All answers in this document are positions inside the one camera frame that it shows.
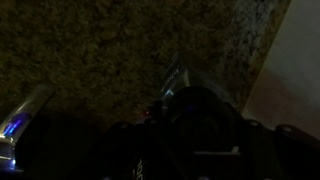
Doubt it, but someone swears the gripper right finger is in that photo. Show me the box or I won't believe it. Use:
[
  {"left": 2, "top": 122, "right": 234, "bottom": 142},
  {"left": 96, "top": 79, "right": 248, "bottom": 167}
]
[{"left": 159, "top": 52, "right": 192, "bottom": 101}]

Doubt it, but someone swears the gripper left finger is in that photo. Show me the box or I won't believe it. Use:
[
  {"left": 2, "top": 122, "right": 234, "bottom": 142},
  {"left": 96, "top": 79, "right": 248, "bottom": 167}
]
[{"left": 0, "top": 84, "right": 56, "bottom": 169}]

